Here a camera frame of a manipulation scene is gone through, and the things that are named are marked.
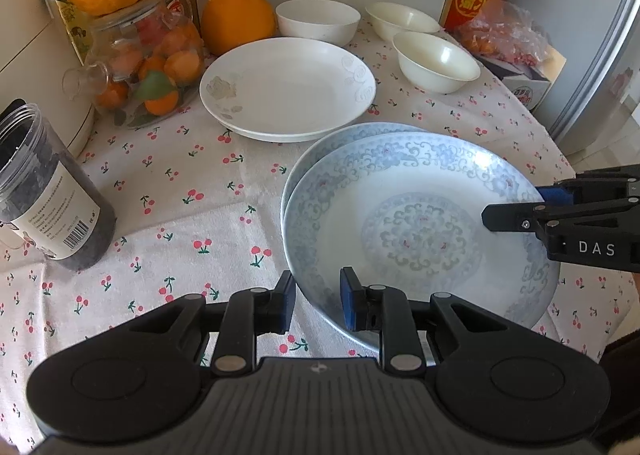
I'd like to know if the cherry print tablecloth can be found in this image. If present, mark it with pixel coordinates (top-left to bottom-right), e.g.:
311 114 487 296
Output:
0 18 608 441

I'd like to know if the white bowl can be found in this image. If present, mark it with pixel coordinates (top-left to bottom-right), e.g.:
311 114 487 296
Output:
365 2 441 43
392 31 481 94
275 0 361 47

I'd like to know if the plastic jar with dark contents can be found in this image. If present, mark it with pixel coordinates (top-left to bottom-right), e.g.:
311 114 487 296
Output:
0 99 117 272

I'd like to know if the white appliance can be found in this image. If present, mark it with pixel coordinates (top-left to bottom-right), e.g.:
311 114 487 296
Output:
0 10 96 156

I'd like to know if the glass jar of small oranges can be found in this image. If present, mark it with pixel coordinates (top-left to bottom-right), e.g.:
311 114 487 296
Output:
82 0 206 128

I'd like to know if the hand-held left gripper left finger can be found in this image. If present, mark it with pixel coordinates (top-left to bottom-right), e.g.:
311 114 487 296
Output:
131 270 298 377

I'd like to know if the white floral plate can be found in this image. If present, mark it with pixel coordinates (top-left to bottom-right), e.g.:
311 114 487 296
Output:
199 37 377 143

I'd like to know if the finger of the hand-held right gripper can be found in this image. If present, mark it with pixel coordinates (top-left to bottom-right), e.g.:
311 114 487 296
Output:
481 198 640 237
537 168 640 206

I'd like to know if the dark printed box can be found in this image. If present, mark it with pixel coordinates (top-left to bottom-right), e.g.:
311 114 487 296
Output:
480 42 568 111

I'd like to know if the clear plastic snack bag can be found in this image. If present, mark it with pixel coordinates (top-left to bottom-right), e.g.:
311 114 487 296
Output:
457 0 548 68

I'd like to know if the small clear glass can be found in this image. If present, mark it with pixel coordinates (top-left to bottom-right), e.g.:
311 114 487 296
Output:
62 61 110 102

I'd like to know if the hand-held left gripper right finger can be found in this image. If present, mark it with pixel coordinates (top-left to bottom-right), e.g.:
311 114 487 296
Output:
340 266 506 377

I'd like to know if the blue patterned plate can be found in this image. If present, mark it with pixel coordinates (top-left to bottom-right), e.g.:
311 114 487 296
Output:
280 122 436 236
282 132 561 351

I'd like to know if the yellow printed box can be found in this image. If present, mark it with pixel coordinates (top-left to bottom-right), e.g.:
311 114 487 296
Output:
55 0 96 67

